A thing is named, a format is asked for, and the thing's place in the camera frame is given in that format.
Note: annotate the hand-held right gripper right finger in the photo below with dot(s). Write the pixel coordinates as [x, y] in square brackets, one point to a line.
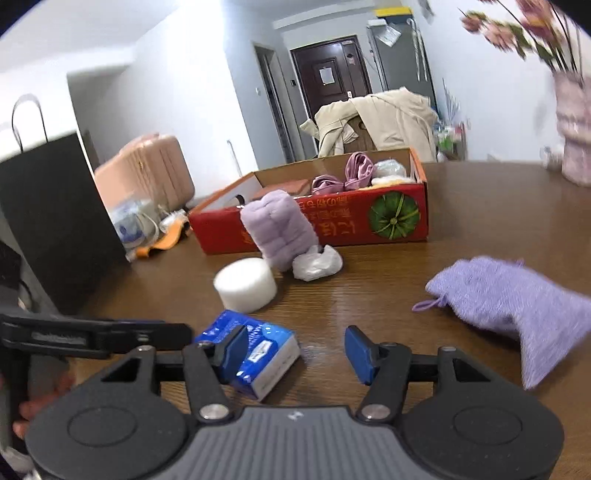
[360, 353]

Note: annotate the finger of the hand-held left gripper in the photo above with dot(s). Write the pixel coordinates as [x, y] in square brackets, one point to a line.
[147, 333]

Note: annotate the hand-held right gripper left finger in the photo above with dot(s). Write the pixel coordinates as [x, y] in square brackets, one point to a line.
[233, 353]

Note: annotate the blue and white tissue pack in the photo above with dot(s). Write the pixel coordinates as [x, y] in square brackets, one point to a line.
[270, 357]

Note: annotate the white foam cylinder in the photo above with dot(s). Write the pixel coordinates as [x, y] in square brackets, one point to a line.
[244, 284]

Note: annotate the white plastic bag bundle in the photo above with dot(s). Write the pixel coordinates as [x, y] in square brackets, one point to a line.
[318, 265]

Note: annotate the lavender towel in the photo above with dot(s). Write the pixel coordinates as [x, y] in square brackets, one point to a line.
[277, 226]

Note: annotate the red cardboard box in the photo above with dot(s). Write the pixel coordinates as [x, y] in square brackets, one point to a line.
[346, 217]

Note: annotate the pink satin scrunchie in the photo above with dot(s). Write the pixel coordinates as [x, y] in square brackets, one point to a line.
[328, 184]
[359, 170]

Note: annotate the person's left hand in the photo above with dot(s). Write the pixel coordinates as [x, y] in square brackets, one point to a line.
[46, 399]

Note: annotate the orange pouch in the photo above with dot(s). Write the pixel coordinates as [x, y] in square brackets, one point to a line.
[164, 240]

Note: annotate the clear plastic bag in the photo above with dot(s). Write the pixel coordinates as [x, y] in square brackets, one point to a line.
[134, 224]

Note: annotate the black paper bag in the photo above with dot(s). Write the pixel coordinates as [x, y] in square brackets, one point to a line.
[55, 207]

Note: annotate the pink hard suitcase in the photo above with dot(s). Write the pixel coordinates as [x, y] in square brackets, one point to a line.
[147, 170]

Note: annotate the wooden chair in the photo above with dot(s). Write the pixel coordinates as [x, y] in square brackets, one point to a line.
[364, 134]

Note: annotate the cluttered small shelf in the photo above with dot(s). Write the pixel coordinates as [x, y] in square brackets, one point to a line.
[450, 138]

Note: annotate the beige coat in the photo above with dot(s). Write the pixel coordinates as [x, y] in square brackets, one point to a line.
[392, 120]

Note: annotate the grey side door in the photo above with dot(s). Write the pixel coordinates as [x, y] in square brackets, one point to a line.
[274, 101]

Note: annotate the small white bottle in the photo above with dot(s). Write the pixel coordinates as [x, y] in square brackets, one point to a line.
[551, 157]

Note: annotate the white paper sheet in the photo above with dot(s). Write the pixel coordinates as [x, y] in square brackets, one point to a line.
[327, 75]

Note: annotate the dark brown entrance door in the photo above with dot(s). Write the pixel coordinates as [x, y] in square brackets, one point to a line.
[332, 69]

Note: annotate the grey refrigerator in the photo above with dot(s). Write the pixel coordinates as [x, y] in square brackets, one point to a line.
[397, 60]

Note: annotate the pink textured vase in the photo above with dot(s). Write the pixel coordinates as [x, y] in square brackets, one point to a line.
[575, 134]

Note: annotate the white folded umbrella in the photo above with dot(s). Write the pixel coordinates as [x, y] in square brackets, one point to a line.
[419, 50]

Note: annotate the yellow box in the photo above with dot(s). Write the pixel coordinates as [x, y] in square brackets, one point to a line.
[392, 12]

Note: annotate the dried pink flowers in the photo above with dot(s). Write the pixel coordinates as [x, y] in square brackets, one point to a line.
[517, 32]

